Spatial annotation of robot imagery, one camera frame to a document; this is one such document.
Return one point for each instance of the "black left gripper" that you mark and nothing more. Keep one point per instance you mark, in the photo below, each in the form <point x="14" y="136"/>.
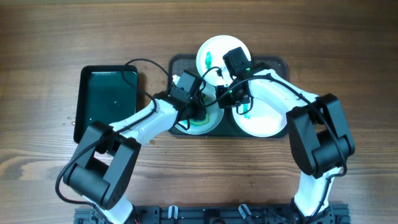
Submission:
<point x="197" y="112"/>

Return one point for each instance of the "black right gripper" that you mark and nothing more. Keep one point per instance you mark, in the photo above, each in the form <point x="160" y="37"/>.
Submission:
<point x="232" y="101"/>

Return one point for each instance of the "green yellow sponge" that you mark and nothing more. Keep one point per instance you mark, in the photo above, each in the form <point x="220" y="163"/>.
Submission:
<point x="200" y="116"/>

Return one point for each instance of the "white plate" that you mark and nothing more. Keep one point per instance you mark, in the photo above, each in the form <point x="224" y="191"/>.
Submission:
<point x="267" y="116"/>
<point x="212" y="118"/>
<point x="211" y="54"/>

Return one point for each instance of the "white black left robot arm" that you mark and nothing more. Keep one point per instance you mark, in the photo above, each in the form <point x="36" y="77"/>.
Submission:
<point x="102" y="165"/>

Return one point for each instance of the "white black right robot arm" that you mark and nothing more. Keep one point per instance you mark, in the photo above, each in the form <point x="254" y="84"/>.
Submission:
<point x="319" y="136"/>

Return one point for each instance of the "black plate tray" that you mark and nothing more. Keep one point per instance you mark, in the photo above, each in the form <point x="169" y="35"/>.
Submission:
<point x="227" y="128"/>

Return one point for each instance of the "black water basin tray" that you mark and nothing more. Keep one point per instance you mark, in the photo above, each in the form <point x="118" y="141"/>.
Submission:
<point x="104" y="96"/>

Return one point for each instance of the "white top plate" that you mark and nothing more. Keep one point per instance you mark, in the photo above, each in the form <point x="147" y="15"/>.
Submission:
<point x="211" y="54"/>

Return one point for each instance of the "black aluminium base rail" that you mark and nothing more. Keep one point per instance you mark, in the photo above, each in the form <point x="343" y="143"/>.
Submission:
<point x="268" y="214"/>

